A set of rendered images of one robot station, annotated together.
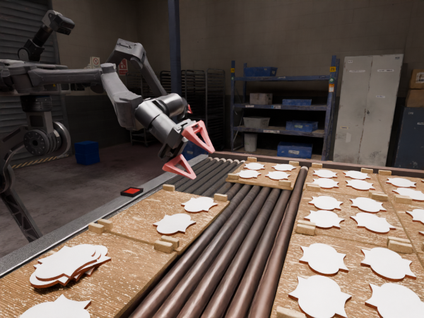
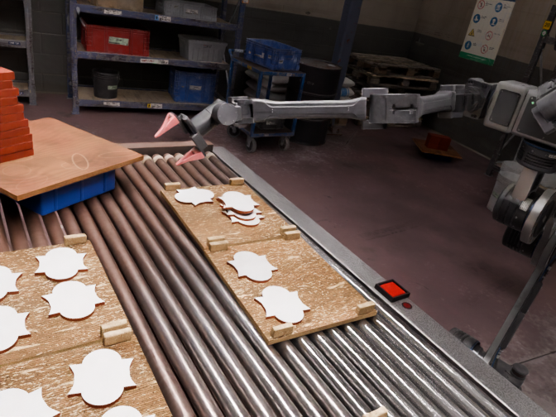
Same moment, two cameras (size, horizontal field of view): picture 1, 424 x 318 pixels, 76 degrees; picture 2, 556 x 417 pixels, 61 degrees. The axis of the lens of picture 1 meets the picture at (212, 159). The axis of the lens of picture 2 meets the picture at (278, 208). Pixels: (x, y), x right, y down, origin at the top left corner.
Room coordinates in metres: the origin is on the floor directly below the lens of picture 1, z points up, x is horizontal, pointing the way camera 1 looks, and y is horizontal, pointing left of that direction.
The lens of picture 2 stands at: (1.49, -0.85, 1.72)
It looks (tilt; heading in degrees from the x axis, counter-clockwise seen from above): 26 degrees down; 120
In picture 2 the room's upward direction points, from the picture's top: 11 degrees clockwise
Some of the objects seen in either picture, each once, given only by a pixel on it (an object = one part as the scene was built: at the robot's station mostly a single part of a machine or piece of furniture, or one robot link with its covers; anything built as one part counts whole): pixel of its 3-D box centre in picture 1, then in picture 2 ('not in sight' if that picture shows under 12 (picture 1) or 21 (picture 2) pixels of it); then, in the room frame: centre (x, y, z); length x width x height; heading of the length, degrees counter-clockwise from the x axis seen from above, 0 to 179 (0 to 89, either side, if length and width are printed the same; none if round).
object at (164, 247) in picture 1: (163, 246); (215, 241); (0.72, 0.14, 0.95); 0.06 x 0.02 x 0.03; 66
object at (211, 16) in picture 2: not in sight; (186, 9); (-2.56, 3.31, 1.16); 0.60 x 0.40 x 0.15; 63
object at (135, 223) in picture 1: (169, 214); (286, 280); (0.98, 0.17, 0.93); 0.41 x 0.35 x 0.02; 155
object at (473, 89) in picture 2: (8, 77); (469, 99); (1.17, 0.83, 1.45); 0.09 x 0.08 x 0.12; 171
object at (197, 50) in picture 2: not in sight; (202, 48); (-2.45, 3.51, 0.76); 0.50 x 0.36 x 0.24; 67
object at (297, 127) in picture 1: (301, 125); not in sight; (5.08, -1.68, 0.72); 0.50 x 0.38 x 0.16; 53
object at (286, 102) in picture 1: (296, 102); not in sight; (5.08, -1.55, 1.14); 0.50 x 0.38 x 0.11; 69
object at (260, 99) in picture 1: (260, 98); not in sight; (5.49, -0.96, 1.20); 0.36 x 0.28 x 0.22; 48
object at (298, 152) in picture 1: (294, 149); not in sight; (5.11, -1.59, 0.25); 0.62 x 0.42 x 0.22; 68
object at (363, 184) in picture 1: (341, 179); not in sight; (1.36, -0.68, 0.94); 0.41 x 0.35 x 0.04; 157
